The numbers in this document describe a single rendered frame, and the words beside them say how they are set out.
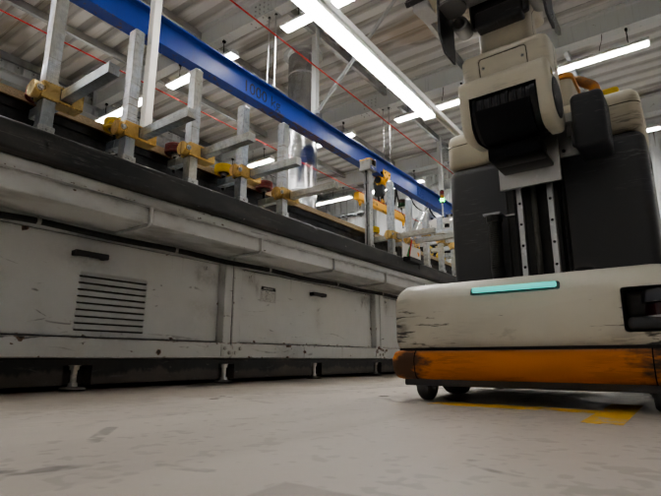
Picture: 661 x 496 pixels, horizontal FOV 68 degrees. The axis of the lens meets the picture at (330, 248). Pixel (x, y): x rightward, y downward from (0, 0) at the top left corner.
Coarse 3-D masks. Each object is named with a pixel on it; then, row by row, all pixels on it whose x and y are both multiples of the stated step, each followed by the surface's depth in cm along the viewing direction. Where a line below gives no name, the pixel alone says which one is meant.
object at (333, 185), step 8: (320, 184) 209; (328, 184) 206; (336, 184) 205; (296, 192) 216; (304, 192) 213; (312, 192) 210; (320, 192) 210; (264, 200) 226; (272, 200) 223; (264, 208) 229
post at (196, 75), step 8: (192, 72) 184; (200, 72) 184; (192, 80) 183; (200, 80) 184; (192, 88) 182; (200, 88) 183; (192, 96) 181; (200, 96) 183; (192, 104) 180; (200, 104) 182; (200, 112) 182; (192, 128) 178; (192, 136) 177; (184, 160) 176; (192, 160) 176; (184, 168) 176; (192, 168) 175; (184, 176) 175; (192, 176) 175
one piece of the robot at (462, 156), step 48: (624, 96) 131; (624, 144) 129; (480, 192) 150; (528, 192) 138; (576, 192) 134; (624, 192) 127; (480, 240) 148; (528, 240) 135; (576, 240) 132; (624, 240) 125
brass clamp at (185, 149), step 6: (180, 144) 175; (186, 144) 174; (192, 144) 176; (180, 150) 174; (186, 150) 174; (192, 150) 175; (198, 150) 178; (198, 156) 177; (198, 162) 182; (204, 162) 182; (210, 162) 182
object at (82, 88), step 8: (104, 64) 127; (112, 64) 126; (96, 72) 128; (104, 72) 126; (112, 72) 126; (80, 80) 133; (88, 80) 131; (96, 80) 129; (104, 80) 129; (112, 80) 129; (72, 88) 135; (80, 88) 132; (88, 88) 132; (96, 88) 132; (64, 96) 137; (72, 96) 137; (80, 96) 137; (32, 112) 148
